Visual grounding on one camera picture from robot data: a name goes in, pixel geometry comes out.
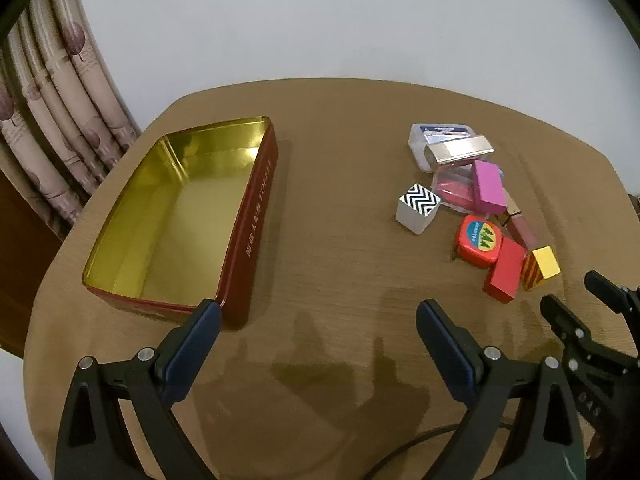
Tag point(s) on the red tape measure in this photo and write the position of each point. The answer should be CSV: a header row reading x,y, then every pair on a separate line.
x,y
477,240

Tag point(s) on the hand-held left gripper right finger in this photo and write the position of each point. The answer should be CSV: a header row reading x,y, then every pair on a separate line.
x,y
445,350

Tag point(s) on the clear plastic box blue label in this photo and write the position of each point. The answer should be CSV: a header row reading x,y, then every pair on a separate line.
x,y
440,131

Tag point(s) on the beige patterned curtain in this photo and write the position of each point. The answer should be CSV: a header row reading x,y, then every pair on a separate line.
x,y
60,110

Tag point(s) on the pink lip gloss tube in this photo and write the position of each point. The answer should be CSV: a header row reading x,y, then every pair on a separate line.
x,y
520,227

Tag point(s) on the magenta rectangular block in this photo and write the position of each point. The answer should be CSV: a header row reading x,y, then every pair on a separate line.
x,y
487,187

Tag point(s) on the gold striped cube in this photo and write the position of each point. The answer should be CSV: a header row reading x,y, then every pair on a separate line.
x,y
542,265

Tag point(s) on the red rectangular block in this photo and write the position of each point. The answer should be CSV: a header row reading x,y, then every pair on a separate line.
x,y
502,275

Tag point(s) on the clear case with red block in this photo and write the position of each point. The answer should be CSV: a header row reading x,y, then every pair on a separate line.
x,y
450,187

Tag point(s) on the dark brown wooden furniture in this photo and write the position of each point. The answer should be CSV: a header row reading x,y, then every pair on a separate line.
x,y
25,270

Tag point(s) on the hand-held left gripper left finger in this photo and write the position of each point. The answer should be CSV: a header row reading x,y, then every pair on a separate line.
x,y
192,350

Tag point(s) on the shiny silver rectangular case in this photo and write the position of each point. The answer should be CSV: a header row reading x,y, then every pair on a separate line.
x,y
460,149

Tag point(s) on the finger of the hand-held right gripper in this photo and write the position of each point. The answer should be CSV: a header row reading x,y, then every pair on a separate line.
x,y
560,317
607,287

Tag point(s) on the black white zigzag cube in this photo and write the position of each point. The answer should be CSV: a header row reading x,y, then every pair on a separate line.
x,y
417,207

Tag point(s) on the red and gold tin box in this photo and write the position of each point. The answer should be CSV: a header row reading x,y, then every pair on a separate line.
x,y
190,220

